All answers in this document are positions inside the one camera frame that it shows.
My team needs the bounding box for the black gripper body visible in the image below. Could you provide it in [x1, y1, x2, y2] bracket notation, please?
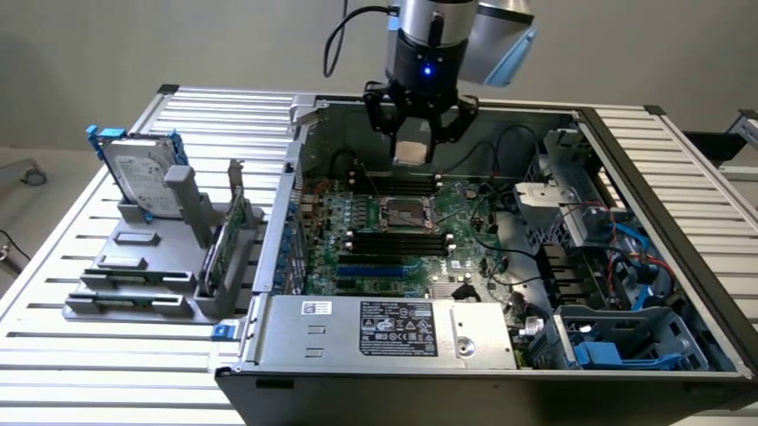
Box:
[385, 27, 473, 121]

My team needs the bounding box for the silver CPU chip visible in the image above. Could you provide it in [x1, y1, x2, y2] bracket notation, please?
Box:
[390, 116, 433, 168]

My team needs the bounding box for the CPU socket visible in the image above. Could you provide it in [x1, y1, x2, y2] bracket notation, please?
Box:
[377, 193, 445, 233]

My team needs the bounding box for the black RAM slot bank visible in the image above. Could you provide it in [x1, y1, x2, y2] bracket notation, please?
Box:
[347, 167, 447, 195]
[346, 229, 457, 257]

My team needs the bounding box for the metal disk bay cage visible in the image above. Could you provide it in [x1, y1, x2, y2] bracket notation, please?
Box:
[510, 127, 625, 249]

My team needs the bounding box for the green motherboard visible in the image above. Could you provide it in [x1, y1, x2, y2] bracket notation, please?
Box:
[294, 173, 518, 304]

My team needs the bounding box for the black expansion slot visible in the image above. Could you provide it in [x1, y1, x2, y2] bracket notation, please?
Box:
[335, 254, 417, 268]

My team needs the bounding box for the blue expansion slot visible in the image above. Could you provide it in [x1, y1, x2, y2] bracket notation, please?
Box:
[335, 264, 406, 277]

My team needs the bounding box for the silver chipset heatsink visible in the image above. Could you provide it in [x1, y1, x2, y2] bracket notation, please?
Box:
[426, 283, 494, 304]

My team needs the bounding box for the green graphics card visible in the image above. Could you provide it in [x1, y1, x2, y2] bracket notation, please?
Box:
[197, 158, 253, 299]

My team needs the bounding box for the grey parts rack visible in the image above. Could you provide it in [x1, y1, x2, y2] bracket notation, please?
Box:
[63, 166, 269, 326]

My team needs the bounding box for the grey power supply unit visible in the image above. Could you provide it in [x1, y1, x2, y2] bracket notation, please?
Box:
[253, 294, 518, 371]

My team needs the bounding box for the blue plastic disk bay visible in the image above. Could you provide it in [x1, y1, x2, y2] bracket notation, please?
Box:
[554, 303, 712, 372]

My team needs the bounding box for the grey caster wheel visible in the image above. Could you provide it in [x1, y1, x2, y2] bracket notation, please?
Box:
[19, 162, 48, 185]

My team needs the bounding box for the open black PC case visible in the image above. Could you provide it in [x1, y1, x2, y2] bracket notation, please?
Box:
[213, 94, 758, 426]

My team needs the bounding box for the black looped wire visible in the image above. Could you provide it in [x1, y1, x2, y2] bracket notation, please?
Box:
[441, 125, 542, 179]

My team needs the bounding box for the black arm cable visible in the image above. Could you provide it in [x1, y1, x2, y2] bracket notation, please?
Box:
[323, 0, 394, 79]

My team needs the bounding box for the blue SATA wire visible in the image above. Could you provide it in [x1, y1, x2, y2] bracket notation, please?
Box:
[613, 220, 660, 312]

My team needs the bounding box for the hard disk with blue bracket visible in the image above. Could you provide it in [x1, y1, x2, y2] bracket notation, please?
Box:
[84, 125, 190, 219]

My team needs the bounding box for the red wire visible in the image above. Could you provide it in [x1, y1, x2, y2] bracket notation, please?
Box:
[633, 259, 678, 289]

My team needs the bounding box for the thin black floor cable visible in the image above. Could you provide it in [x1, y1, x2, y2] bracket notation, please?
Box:
[0, 229, 32, 264]

